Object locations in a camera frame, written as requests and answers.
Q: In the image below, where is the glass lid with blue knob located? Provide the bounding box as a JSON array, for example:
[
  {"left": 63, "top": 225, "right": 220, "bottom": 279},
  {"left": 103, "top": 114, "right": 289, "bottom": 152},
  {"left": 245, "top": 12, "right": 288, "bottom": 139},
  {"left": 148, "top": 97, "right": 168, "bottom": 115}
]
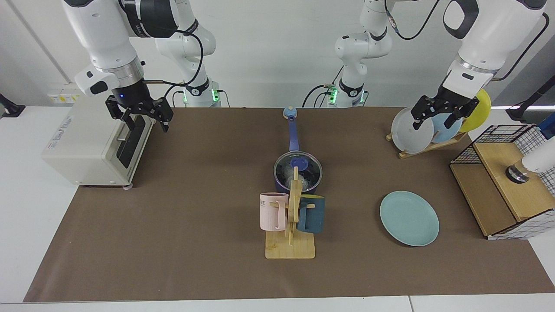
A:
[{"left": 274, "top": 151, "right": 323, "bottom": 193}]

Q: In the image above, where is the white vermicelli bundle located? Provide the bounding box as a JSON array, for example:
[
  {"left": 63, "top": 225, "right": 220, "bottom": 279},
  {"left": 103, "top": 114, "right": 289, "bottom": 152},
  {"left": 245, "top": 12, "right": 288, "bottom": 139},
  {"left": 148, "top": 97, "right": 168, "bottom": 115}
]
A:
[{"left": 281, "top": 170, "right": 320, "bottom": 192}]

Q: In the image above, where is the light blue plate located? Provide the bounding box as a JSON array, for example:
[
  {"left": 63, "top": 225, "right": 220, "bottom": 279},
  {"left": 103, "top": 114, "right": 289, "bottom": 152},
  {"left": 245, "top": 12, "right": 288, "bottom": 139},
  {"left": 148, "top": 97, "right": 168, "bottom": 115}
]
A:
[{"left": 429, "top": 110, "right": 464, "bottom": 143}]

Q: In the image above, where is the grey plate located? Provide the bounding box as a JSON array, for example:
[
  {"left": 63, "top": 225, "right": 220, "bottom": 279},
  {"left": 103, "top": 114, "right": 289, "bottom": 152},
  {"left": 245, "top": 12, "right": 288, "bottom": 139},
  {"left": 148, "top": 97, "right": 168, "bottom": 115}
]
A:
[{"left": 391, "top": 107, "right": 435, "bottom": 154}]

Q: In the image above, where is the wooden plate rack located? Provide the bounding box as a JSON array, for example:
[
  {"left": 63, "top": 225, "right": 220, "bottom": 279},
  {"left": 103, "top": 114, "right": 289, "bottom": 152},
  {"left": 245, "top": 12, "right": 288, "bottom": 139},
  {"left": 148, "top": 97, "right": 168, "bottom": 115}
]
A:
[{"left": 386, "top": 131, "right": 469, "bottom": 159}]

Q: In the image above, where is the yellow plate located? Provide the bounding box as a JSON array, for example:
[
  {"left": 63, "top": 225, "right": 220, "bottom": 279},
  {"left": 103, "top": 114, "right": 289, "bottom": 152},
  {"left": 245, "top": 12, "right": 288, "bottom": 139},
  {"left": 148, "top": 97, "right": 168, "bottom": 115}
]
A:
[{"left": 459, "top": 88, "right": 492, "bottom": 133}]

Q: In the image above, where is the light teal plate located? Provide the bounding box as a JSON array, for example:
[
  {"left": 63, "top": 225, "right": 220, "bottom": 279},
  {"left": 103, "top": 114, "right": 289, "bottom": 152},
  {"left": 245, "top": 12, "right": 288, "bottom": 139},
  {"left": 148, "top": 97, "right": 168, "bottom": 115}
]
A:
[{"left": 380, "top": 191, "right": 440, "bottom": 247}]

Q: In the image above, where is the pale toaster oven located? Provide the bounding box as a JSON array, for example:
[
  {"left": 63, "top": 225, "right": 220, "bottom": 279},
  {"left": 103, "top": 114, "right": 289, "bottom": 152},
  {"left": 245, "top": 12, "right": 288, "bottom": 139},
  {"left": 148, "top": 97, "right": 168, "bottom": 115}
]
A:
[{"left": 41, "top": 82, "right": 157, "bottom": 190}]

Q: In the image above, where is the brown table cloth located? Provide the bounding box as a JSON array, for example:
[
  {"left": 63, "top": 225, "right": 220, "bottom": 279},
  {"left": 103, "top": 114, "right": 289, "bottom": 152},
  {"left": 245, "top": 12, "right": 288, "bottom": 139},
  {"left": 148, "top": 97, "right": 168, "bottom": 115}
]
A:
[{"left": 24, "top": 107, "right": 555, "bottom": 302}]

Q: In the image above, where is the black stand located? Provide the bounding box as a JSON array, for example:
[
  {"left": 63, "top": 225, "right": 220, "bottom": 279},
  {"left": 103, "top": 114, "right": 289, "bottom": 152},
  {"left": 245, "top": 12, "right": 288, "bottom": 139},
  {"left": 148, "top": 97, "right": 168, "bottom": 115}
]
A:
[
  {"left": 506, "top": 75, "right": 555, "bottom": 122},
  {"left": 0, "top": 93, "right": 26, "bottom": 117}
]

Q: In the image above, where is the white cylindrical device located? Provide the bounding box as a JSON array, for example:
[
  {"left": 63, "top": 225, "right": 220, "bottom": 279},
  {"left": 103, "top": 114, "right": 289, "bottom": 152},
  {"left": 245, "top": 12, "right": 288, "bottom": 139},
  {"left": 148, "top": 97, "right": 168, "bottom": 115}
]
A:
[{"left": 505, "top": 145, "right": 555, "bottom": 184}]

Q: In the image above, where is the blue plastic object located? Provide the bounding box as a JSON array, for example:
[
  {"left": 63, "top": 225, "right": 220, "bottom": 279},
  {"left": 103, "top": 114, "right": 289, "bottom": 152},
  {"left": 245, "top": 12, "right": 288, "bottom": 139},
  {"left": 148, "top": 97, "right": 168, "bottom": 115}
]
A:
[{"left": 538, "top": 114, "right": 555, "bottom": 140}]

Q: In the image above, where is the pink cup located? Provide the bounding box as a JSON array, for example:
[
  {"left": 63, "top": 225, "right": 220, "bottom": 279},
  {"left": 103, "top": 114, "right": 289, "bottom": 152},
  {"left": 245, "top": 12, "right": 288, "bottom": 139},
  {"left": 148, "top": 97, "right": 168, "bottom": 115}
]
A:
[{"left": 260, "top": 192, "right": 290, "bottom": 232}]

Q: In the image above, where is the dark teal cup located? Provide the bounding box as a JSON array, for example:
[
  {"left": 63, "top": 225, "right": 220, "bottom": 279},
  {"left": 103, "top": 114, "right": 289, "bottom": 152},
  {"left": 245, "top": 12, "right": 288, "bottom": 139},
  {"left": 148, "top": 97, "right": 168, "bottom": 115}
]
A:
[{"left": 297, "top": 195, "right": 326, "bottom": 234}]

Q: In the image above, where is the wooden cup stand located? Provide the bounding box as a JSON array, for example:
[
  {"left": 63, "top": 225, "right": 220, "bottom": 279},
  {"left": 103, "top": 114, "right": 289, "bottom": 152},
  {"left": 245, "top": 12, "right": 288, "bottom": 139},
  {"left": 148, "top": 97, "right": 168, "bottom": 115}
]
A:
[{"left": 265, "top": 166, "right": 316, "bottom": 260}]

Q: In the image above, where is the white wall socket strip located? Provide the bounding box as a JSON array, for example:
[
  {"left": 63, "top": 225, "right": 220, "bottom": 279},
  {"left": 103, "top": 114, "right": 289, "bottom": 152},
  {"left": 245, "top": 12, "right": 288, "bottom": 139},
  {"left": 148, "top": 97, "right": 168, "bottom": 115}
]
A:
[{"left": 47, "top": 82, "right": 87, "bottom": 104}]

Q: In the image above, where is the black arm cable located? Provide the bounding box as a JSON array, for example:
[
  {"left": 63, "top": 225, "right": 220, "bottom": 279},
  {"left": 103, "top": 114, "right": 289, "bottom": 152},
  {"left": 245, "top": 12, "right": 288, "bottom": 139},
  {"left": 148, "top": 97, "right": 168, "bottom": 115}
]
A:
[
  {"left": 143, "top": 30, "right": 205, "bottom": 94},
  {"left": 384, "top": 0, "right": 550, "bottom": 81}
]

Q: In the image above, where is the wire basket with wooden floor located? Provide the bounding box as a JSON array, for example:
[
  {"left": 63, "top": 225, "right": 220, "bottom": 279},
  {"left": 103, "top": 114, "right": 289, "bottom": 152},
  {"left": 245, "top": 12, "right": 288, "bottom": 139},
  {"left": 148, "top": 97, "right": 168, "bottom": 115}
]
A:
[{"left": 450, "top": 124, "right": 555, "bottom": 240}]

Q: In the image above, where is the black pot with blue handle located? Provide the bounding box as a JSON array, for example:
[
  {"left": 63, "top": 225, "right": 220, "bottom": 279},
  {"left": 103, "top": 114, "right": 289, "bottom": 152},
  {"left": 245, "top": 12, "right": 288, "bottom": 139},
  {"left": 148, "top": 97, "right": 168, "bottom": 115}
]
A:
[{"left": 273, "top": 115, "right": 323, "bottom": 195}]

